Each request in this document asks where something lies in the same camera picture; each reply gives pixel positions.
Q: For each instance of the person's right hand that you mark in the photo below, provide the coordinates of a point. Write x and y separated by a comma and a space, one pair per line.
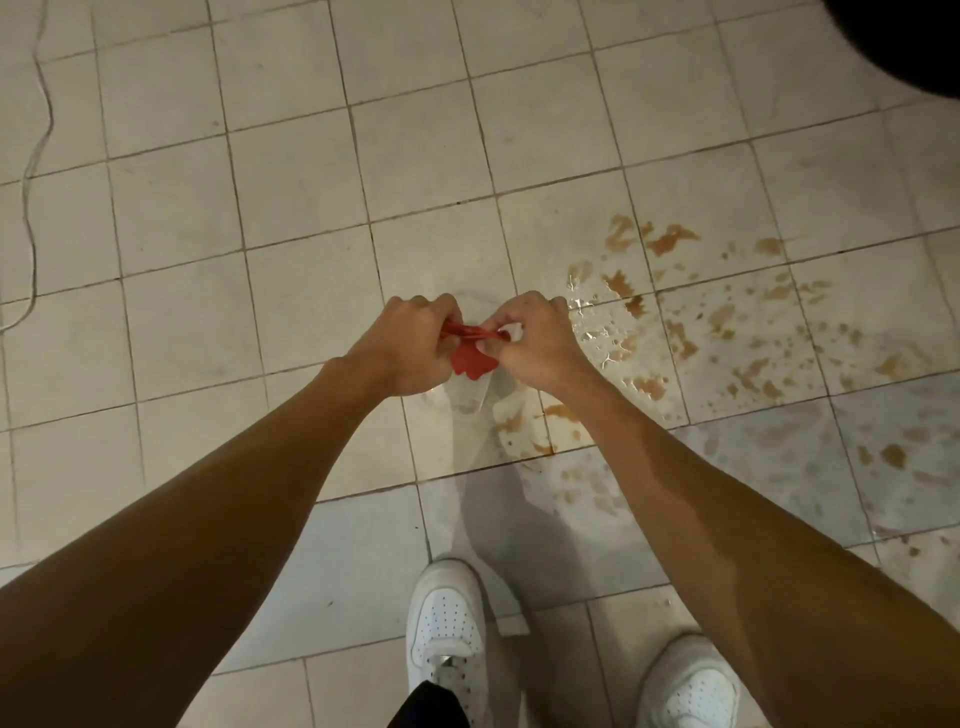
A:
544, 349

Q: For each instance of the person's left hand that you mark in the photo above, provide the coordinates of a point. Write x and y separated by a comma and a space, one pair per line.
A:
401, 352

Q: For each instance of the person's left fingers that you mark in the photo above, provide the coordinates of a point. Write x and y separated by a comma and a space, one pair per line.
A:
435, 311

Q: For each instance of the person's right fingers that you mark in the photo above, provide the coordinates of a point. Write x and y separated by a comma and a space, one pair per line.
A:
517, 315

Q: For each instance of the red plastic wrapper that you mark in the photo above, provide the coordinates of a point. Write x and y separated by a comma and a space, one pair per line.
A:
472, 361

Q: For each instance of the clear plastic bag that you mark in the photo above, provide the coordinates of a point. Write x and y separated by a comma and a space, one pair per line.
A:
469, 394

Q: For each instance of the person's right forearm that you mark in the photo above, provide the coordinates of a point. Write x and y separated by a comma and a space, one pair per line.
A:
742, 570

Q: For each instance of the person's left forearm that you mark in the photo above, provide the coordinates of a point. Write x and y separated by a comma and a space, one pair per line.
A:
187, 555

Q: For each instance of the brown liquid spill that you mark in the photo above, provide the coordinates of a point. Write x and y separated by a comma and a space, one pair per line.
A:
739, 330

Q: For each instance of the white left shoe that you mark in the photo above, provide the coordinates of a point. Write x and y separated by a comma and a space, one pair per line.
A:
446, 626

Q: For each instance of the white shoe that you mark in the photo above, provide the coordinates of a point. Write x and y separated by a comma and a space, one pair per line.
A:
446, 626
694, 686

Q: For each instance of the black trouser leg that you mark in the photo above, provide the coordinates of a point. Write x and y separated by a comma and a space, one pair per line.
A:
427, 709

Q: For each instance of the white right shoe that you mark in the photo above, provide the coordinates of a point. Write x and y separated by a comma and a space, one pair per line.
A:
694, 686

